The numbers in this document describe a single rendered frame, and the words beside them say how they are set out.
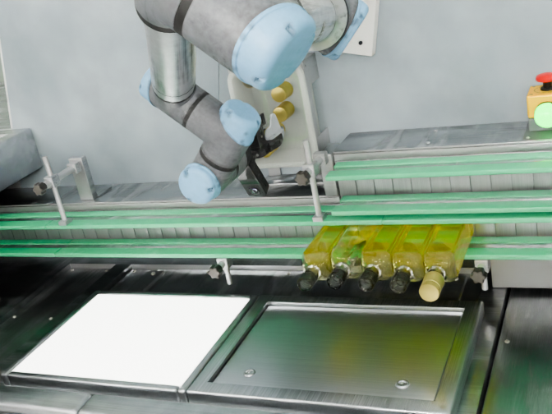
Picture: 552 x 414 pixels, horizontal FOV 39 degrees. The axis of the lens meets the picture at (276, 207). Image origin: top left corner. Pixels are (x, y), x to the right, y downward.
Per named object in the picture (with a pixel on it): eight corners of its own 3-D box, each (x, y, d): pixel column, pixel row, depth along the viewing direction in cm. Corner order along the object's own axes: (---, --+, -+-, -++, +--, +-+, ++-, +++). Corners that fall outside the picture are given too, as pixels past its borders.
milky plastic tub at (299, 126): (260, 155, 177) (246, 169, 169) (241, 60, 168) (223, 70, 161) (332, 151, 169) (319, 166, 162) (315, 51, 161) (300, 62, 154)
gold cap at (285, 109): (278, 101, 167) (270, 107, 164) (293, 100, 166) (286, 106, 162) (281, 117, 169) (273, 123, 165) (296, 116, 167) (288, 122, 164)
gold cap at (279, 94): (277, 81, 166) (269, 87, 162) (292, 80, 164) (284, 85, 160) (279, 97, 167) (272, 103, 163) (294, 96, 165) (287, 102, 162)
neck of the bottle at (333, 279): (335, 277, 141) (327, 290, 137) (333, 262, 140) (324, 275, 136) (351, 277, 140) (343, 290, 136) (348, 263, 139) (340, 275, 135)
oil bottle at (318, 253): (336, 235, 163) (301, 285, 145) (332, 211, 161) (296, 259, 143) (361, 235, 161) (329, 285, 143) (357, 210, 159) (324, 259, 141)
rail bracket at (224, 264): (236, 266, 177) (210, 296, 166) (230, 240, 174) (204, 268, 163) (252, 266, 175) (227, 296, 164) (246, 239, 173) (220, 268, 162)
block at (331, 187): (333, 184, 166) (322, 197, 160) (325, 142, 162) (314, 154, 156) (348, 183, 164) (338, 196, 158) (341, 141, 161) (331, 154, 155)
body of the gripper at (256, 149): (266, 111, 157) (241, 131, 147) (275, 150, 160) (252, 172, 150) (233, 115, 160) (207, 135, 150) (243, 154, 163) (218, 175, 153)
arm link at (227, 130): (200, 93, 131) (176, 141, 137) (254, 131, 130) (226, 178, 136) (220, 80, 137) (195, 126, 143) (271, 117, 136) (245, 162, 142)
